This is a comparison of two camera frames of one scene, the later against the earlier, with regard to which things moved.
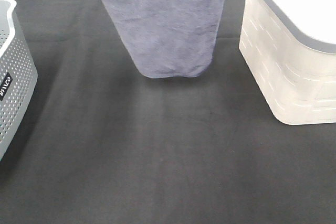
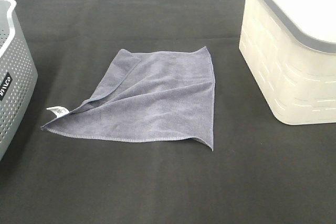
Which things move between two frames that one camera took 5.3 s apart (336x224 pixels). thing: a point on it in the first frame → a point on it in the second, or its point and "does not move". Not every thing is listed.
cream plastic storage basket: x=287 y=36 does not move
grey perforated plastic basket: x=18 y=75 does not move
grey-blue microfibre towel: x=168 y=21 → x=150 y=96
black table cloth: x=100 y=142 does not move
